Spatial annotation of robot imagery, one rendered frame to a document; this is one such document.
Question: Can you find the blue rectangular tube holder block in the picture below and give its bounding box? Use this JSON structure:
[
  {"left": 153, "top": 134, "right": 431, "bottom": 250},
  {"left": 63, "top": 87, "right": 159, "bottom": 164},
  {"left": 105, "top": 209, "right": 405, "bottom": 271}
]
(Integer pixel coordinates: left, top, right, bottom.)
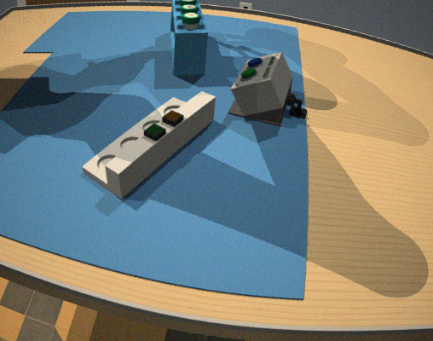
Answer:
[{"left": 170, "top": 0, "right": 208, "bottom": 75}]

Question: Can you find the dark grey table edge trim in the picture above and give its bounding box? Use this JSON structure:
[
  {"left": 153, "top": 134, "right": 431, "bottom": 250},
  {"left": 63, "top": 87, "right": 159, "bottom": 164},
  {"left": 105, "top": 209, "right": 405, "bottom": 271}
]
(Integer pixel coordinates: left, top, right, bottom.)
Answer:
[{"left": 0, "top": 2, "right": 433, "bottom": 335}]

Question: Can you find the grey control box with blue and green keys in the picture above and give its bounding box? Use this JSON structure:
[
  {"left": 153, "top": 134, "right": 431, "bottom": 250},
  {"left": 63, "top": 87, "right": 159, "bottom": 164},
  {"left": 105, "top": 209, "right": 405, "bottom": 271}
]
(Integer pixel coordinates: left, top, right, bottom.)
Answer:
[{"left": 228, "top": 52, "right": 307, "bottom": 127}]

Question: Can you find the blue flat mat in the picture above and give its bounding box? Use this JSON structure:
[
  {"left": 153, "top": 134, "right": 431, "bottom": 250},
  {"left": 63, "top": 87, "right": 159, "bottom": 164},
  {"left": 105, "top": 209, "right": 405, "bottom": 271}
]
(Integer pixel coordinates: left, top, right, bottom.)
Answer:
[{"left": 0, "top": 11, "right": 309, "bottom": 300}]

